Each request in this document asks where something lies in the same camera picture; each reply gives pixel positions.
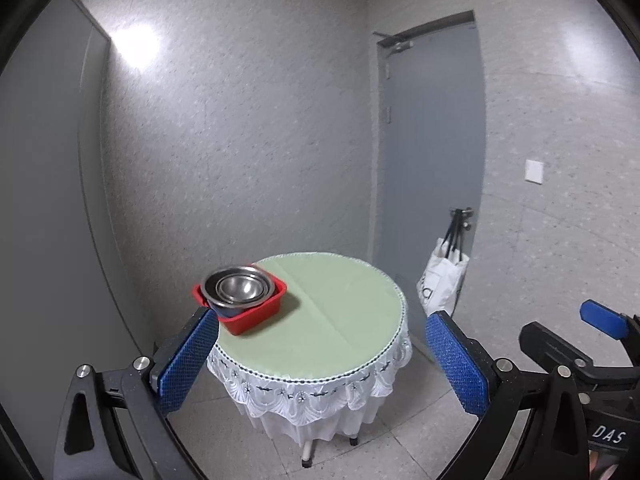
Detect white tote bag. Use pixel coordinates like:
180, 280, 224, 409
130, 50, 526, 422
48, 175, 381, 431
416, 210, 471, 317

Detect grey cabinet panel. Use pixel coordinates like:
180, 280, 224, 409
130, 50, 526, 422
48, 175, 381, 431
0, 0, 112, 461

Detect small steel bowl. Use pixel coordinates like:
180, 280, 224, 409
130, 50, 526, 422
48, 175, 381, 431
222, 276, 261, 301
215, 271, 267, 304

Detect red square plastic basin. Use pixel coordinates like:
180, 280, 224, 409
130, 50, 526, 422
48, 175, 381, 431
193, 272, 287, 336

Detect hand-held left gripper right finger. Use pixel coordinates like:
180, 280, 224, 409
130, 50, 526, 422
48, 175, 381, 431
425, 310, 591, 480

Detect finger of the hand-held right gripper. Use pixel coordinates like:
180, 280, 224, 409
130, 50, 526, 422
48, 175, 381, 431
518, 322, 597, 378
579, 299, 640, 348

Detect steel bowls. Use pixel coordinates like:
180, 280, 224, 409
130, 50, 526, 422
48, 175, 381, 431
204, 265, 274, 307

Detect metal door handle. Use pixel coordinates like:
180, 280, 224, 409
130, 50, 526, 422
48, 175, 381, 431
450, 206, 475, 231

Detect white table base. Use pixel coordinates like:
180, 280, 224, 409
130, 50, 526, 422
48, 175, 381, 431
300, 431, 360, 467

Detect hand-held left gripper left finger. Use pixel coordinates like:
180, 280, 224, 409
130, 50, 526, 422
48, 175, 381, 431
52, 305, 221, 480

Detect grey door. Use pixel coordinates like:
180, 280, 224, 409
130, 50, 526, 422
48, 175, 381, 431
370, 10, 488, 362

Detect round table, green cloth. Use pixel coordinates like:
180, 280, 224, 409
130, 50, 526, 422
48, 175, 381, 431
206, 251, 414, 437

